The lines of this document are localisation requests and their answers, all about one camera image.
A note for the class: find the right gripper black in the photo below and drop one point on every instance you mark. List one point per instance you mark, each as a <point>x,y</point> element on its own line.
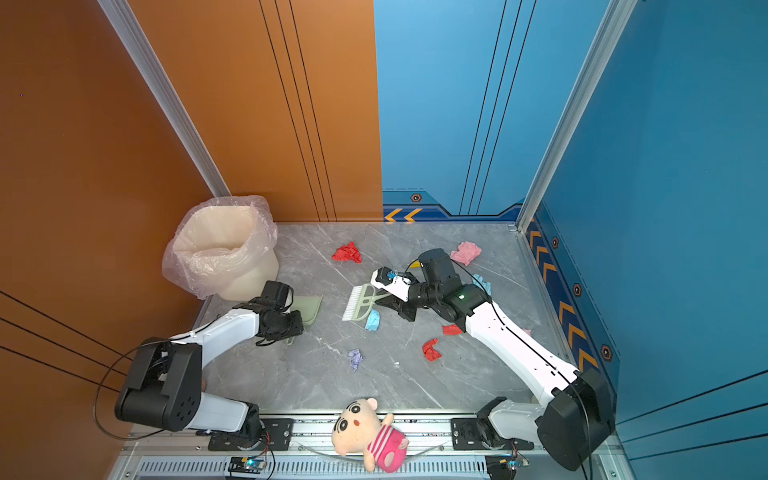
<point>401,305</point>

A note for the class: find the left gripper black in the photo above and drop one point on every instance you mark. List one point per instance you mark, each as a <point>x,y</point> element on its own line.
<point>298,327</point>

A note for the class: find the green dustpan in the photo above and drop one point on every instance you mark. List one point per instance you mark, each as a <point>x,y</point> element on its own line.
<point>307,309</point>

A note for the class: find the green hand brush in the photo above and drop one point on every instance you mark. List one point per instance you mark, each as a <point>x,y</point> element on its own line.
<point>361,302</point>

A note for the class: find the red paper scrap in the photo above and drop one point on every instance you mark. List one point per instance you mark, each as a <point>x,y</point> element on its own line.
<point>348,252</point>
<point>451,330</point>
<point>429,350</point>

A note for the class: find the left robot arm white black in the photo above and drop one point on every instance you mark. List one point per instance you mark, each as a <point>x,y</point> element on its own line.
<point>163,388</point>

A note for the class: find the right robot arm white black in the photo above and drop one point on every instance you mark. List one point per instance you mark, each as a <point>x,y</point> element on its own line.
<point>573,412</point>

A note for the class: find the teal paper scrap right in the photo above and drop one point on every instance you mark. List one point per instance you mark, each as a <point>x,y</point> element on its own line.
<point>482,283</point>

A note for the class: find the red paper scrap flat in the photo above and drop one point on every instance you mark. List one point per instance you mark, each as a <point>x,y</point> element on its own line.
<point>451,330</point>

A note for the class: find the pink paper scrap far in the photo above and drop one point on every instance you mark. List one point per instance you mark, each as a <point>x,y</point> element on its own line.
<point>465,253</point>

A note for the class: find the red paper scrap crumpled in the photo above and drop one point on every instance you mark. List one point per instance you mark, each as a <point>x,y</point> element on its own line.
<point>429,350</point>

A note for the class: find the light blue paper scrap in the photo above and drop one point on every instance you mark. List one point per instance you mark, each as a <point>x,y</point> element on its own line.
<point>373,321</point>

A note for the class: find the cream trash bin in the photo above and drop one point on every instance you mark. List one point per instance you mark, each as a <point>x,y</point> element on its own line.
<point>240,264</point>

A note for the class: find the purple paper scrap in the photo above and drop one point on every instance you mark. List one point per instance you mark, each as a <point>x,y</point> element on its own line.
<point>355,358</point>

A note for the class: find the clear plastic bin liner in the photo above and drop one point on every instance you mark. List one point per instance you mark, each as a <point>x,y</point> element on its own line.
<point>216,246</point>

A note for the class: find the plush doll pink shirt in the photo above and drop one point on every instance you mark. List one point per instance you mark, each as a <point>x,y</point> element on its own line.
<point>359,429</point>

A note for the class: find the left green circuit board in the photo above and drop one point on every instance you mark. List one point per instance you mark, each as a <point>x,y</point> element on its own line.
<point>246,467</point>

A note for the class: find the green circuit board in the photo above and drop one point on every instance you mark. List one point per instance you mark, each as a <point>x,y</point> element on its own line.
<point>246,467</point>
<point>504,467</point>

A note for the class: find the right green circuit board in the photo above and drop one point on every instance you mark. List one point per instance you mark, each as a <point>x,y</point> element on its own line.
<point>504,467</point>

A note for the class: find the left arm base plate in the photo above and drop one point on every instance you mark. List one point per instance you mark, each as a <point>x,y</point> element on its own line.
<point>274,434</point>

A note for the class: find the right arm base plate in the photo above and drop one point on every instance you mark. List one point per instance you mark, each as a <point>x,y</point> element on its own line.
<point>477,434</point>

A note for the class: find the aluminium front rail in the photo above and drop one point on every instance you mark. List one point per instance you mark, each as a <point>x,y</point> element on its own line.
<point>311,455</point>

